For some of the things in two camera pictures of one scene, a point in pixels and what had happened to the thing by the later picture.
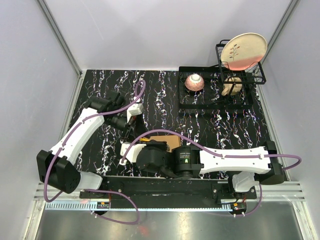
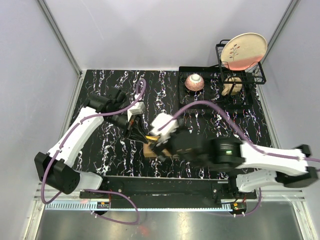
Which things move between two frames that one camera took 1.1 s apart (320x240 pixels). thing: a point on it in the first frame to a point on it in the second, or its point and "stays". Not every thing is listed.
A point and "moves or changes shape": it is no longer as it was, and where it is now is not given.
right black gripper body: [160, 146] to [171, 149]
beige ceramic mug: [236, 88] stays
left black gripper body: [118, 121] stays
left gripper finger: [140, 127] stays
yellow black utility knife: [144, 139] moves or changes shape
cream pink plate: [243, 51] stays
